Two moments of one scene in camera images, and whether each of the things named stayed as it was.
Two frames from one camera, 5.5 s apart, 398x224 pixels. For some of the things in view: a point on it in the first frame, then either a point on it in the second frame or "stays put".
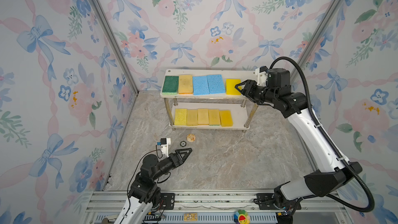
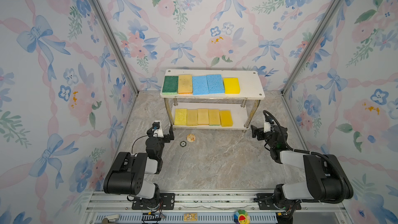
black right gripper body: x=262 y=96 -> x=267 y=137
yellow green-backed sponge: x=214 y=117 stays put
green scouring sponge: x=170 y=85 stays put
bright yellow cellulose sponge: x=181 y=116 stays put
